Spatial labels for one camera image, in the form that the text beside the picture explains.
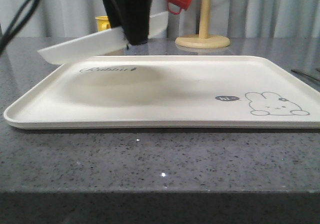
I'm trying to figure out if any cream rabbit serving tray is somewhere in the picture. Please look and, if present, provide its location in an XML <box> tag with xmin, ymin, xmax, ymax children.
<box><xmin>4</xmin><ymin>56</ymin><xmax>320</xmax><ymax>129</ymax></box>

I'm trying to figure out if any white round plate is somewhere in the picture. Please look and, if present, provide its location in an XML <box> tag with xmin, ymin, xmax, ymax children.
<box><xmin>36</xmin><ymin>10</ymin><xmax>169</xmax><ymax>66</ymax></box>

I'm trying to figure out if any black cable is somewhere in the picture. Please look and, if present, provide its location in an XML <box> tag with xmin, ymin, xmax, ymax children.
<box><xmin>0</xmin><ymin>0</ymin><xmax>46</xmax><ymax>57</ymax></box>

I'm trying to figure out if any wooden mug tree stand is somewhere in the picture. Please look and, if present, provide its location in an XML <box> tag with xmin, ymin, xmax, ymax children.
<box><xmin>175</xmin><ymin>0</ymin><xmax>231</xmax><ymax>49</ymax></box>

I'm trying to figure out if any yellow mug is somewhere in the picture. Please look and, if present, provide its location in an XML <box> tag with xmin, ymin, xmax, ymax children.
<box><xmin>95</xmin><ymin>16</ymin><xmax>111</xmax><ymax>32</ymax></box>

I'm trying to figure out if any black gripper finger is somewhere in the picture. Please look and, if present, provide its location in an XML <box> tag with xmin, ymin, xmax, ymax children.
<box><xmin>91</xmin><ymin>0</ymin><xmax>125</xmax><ymax>30</ymax></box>
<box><xmin>115</xmin><ymin>0</ymin><xmax>152</xmax><ymax>45</ymax></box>

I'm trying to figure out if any silver fork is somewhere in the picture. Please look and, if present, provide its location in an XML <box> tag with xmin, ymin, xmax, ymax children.
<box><xmin>291</xmin><ymin>69</ymin><xmax>320</xmax><ymax>82</ymax></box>

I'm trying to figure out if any grey curtain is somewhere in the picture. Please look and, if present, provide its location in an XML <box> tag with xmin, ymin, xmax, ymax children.
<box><xmin>19</xmin><ymin>0</ymin><xmax>320</xmax><ymax>38</ymax></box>

